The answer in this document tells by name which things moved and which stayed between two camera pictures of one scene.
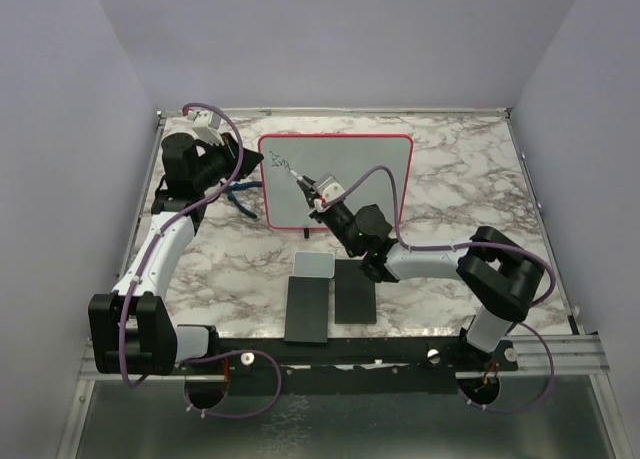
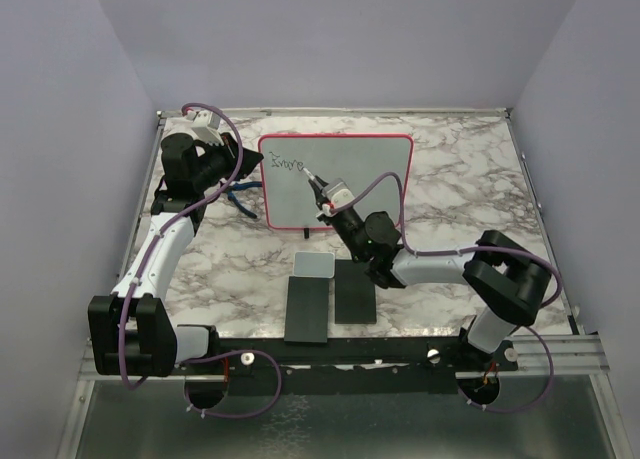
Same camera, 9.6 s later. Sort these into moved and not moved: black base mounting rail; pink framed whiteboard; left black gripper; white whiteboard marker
Moved: white whiteboard marker
Not moved: pink framed whiteboard; black base mounting rail; left black gripper
